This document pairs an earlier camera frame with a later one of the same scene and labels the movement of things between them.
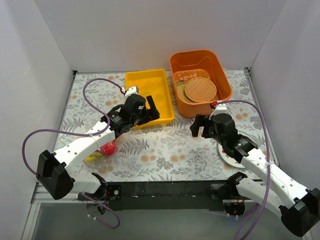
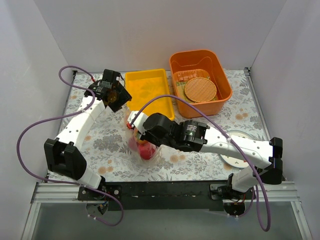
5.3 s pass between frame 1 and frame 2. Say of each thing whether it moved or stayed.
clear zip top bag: moved
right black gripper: moved
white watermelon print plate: stayed
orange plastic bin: stayed
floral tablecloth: stayed
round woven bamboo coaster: stayed
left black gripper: moved
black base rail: stayed
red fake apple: moved
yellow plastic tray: stayed
